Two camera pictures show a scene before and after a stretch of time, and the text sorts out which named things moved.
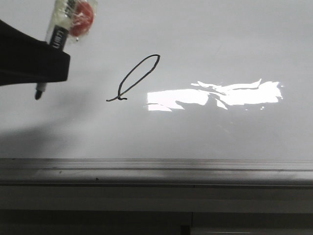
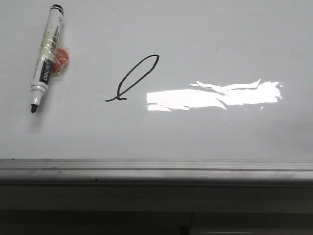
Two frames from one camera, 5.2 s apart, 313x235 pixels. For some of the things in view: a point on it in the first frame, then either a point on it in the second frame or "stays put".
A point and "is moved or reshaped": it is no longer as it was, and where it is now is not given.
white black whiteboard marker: x=56 y=33 is moved or reshaped
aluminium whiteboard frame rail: x=157 y=172 stays put
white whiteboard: x=169 y=80 stays put
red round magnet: x=83 y=20 is moved or reshaped
